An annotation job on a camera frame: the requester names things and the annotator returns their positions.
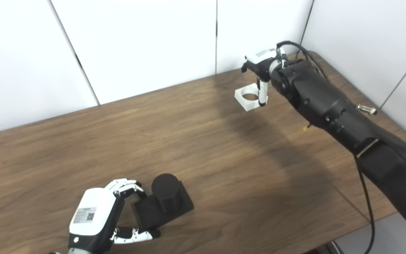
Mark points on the white square piece with hole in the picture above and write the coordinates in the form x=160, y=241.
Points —
x=245, y=104

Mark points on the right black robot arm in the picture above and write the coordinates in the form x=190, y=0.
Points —
x=330, y=102

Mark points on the black peg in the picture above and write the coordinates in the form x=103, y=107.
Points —
x=166, y=190

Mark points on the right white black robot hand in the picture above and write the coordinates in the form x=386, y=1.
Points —
x=261, y=60

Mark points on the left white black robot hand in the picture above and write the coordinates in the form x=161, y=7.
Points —
x=92, y=215

